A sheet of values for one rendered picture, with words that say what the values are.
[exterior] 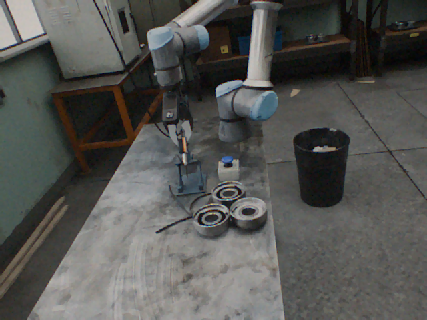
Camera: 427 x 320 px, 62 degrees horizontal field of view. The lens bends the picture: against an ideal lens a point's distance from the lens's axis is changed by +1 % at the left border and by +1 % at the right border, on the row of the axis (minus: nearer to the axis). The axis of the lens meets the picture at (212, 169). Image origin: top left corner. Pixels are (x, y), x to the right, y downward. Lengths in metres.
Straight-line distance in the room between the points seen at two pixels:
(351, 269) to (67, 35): 2.67
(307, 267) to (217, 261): 1.12
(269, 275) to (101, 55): 2.61
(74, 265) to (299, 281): 1.20
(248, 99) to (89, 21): 2.04
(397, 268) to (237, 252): 1.24
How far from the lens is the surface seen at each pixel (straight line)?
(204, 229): 0.98
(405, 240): 2.22
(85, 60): 3.24
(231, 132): 1.46
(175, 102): 1.08
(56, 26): 3.27
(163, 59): 1.07
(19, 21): 3.44
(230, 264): 0.91
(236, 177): 1.20
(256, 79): 1.33
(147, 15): 4.77
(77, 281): 1.02
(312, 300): 1.86
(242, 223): 0.98
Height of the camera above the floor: 1.45
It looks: 30 degrees down
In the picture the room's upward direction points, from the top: 11 degrees counter-clockwise
